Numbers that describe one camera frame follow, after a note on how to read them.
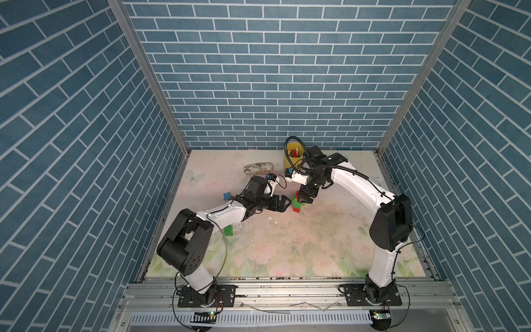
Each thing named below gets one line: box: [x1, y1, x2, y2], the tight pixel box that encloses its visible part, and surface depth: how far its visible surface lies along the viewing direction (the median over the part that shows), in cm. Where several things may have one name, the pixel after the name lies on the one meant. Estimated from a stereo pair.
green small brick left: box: [224, 225, 234, 237], surface depth 89 cm
